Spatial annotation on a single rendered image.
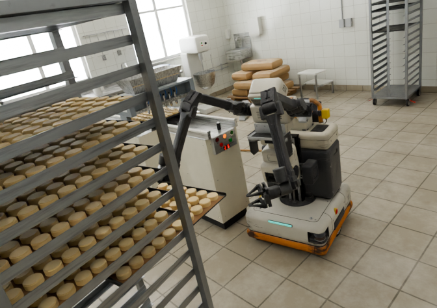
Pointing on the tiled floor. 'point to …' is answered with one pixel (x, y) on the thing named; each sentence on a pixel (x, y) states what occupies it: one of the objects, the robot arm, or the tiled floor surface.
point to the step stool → (315, 80)
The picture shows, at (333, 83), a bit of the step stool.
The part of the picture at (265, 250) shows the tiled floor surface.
